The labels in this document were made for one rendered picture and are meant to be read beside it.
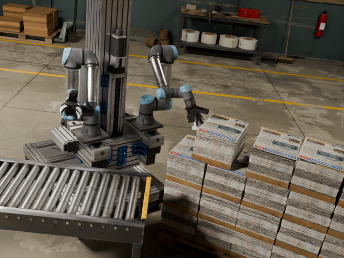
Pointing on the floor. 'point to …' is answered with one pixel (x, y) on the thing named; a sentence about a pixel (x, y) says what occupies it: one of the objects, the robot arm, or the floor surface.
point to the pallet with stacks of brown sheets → (29, 22)
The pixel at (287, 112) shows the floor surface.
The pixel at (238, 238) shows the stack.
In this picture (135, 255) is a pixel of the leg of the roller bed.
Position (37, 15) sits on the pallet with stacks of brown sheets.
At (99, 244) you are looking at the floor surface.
